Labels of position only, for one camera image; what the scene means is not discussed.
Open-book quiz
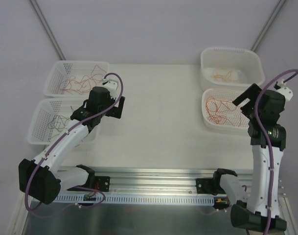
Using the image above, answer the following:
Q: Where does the black wire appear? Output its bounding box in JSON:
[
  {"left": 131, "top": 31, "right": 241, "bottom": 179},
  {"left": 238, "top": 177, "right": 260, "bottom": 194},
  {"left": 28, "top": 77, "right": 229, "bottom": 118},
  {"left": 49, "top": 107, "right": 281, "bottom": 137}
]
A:
[
  {"left": 48, "top": 105, "right": 76, "bottom": 143},
  {"left": 48, "top": 114, "right": 72, "bottom": 134}
]

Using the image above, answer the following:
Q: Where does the left frame post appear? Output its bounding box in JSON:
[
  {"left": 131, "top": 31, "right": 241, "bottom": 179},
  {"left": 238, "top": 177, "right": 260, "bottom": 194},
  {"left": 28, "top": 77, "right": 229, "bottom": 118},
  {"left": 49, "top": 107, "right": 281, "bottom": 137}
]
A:
[{"left": 28, "top": 0, "right": 66, "bottom": 60}]

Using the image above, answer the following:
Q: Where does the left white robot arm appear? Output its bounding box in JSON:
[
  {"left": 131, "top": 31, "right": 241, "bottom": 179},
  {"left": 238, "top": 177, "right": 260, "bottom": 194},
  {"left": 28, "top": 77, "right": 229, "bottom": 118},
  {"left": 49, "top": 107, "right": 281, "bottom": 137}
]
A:
[{"left": 19, "top": 87, "right": 125, "bottom": 205}]

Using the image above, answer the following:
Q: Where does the white basket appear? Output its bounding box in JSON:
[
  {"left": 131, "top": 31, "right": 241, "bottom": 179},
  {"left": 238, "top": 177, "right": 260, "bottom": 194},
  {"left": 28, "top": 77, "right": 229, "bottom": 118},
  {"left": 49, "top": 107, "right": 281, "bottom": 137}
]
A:
[
  {"left": 201, "top": 89, "right": 249, "bottom": 134},
  {"left": 43, "top": 60, "right": 110, "bottom": 97},
  {"left": 27, "top": 97, "right": 84, "bottom": 145}
]

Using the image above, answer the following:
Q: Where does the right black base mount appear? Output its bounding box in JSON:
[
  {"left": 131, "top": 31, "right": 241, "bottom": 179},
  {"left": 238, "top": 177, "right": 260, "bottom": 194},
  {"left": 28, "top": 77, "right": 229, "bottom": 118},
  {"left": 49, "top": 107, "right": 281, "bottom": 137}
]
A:
[{"left": 195, "top": 178, "right": 225, "bottom": 196}]

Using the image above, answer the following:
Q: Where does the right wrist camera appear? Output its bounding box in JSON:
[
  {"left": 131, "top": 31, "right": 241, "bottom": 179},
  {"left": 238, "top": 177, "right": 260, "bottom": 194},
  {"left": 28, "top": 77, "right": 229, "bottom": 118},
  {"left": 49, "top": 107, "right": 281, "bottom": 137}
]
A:
[{"left": 274, "top": 79, "right": 293, "bottom": 102}]

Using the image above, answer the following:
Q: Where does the rear left white basket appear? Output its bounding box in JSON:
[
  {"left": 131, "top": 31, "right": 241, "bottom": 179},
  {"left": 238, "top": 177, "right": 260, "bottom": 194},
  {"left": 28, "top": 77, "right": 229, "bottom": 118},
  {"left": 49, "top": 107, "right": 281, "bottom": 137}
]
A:
[{"left": 43, "top": 60, "right": 110, "bottom": 97}]

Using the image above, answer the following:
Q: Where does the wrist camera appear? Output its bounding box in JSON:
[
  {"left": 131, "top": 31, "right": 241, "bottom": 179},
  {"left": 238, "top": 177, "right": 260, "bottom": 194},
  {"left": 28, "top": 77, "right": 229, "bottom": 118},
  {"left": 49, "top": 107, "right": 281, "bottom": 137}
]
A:
[
  {"left": 102, "top": 79, "right": 119, "bottom": 96},
  {"left": 274, "top": 79, "right": 293, "bottom": 102}
]

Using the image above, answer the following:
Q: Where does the rear right white tub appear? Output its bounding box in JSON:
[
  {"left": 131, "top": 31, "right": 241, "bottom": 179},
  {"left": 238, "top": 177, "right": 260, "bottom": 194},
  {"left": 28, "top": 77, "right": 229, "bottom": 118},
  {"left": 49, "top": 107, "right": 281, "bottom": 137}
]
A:
[{"left": 200, "top": 47, "right": 265, "bottom": 91}]

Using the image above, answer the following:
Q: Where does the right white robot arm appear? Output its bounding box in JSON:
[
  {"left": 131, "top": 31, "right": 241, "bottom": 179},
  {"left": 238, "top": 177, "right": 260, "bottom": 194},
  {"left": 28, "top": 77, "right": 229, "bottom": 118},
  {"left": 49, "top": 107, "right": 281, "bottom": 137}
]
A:
[{"left": 211, "top": 84, "right": 287, "bottom": 235}]

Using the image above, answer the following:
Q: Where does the yellow wire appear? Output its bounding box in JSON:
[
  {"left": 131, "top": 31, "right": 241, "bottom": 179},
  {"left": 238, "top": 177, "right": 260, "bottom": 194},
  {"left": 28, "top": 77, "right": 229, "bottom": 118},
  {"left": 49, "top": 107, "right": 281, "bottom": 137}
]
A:
[{"left": 210, "top": 69, "right": 239, "bottom": 83}]

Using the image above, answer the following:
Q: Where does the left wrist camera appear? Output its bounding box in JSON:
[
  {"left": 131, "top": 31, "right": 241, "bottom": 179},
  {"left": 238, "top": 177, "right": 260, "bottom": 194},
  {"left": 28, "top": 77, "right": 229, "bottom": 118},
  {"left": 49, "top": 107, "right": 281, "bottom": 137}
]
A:
[{"left": 102, "top": 79, "right": 119, "bottom": 96}]

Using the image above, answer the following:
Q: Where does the front left white basket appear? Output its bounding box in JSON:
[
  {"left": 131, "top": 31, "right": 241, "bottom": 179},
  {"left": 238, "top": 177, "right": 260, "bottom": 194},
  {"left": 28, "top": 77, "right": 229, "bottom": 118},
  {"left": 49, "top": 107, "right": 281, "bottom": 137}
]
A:
[{"left": 27, "top": 97, "right": 84, "bottom": 145}]

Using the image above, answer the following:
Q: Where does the aluminium rail frame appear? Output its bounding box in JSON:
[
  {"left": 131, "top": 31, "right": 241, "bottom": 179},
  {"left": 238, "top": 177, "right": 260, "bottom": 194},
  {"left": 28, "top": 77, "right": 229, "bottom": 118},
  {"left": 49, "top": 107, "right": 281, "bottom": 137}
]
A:
[{"left": 9, "top": 167, "right": 245, "bottom": 235}]

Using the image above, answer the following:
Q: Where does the front right white basket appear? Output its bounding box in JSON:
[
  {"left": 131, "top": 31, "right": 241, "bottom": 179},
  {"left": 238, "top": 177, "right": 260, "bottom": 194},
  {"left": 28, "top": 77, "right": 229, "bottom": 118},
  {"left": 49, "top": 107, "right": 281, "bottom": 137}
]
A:
[{"left": 201, "top": 89, "right": 249, "bottom": 134}]

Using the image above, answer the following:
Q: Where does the frame post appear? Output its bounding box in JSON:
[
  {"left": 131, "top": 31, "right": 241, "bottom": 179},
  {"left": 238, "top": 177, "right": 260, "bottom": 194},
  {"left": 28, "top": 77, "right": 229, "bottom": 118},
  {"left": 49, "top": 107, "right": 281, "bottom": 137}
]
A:
[
  {"left": 250, "top": 0, "right": 288, "bottom": 53},
  {"left": 28, "top": 0, "right": 66, "bottom": 60}
]

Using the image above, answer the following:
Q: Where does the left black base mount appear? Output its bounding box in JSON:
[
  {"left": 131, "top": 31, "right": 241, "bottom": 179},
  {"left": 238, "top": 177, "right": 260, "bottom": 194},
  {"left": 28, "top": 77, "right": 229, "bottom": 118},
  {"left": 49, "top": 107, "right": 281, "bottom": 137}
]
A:
[{"left": 94, "top": 176, "right": 111, "bottom": 192}]

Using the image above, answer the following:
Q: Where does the red wire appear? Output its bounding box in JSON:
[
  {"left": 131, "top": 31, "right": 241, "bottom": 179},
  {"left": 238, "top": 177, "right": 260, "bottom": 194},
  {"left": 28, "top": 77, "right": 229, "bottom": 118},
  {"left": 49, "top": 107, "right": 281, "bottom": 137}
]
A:
[
  {"left": 63, "top": 75, "right": 100, "bottom": 95},
  {"left": 59, "top": 64, "right": 108, "bottom": 95}
]

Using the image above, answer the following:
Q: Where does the right frame post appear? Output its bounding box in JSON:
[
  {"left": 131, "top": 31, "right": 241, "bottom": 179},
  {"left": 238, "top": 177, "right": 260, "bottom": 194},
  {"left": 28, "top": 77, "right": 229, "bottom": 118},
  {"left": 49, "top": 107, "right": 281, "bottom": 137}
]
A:
[{"left": 250, "top": 0, "right": 288, "bottom": 53}]

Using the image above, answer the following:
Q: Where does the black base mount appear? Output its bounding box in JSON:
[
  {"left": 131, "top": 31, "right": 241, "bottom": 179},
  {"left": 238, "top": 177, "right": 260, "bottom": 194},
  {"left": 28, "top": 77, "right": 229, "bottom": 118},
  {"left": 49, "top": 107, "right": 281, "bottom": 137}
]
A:
[
  {"left": 94, "top": 176, "right": 111, "bottom": 192},
  {"left": 195, "top": 178, "right": 225, "bottom": 196}
]

